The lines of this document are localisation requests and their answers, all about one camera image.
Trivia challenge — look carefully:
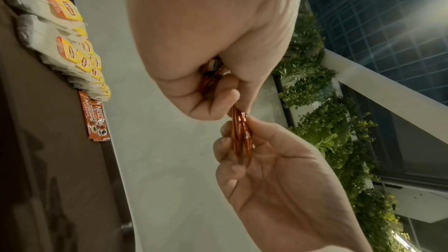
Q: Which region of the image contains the person's left hand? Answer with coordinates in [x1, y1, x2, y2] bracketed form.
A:
[124, 0, 309, 121]

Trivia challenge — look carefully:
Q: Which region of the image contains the green leafy plant wall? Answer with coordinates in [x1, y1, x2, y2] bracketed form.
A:
[273, 0, 412, 252]

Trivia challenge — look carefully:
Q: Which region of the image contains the person's right hand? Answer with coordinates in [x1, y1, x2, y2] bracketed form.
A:
[212, 114, 375, 252]

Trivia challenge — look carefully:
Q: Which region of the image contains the gridded glass facade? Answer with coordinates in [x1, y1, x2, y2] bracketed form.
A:
[308, 0, 448, 105]

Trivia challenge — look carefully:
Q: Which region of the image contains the row of tea bags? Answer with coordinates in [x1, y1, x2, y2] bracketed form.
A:
[0, 0, 88, 42]
[15, 14, 113, 102]

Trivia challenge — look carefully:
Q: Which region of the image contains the dark brown tray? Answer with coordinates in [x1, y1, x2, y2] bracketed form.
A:
[0, 0, 136, 252]

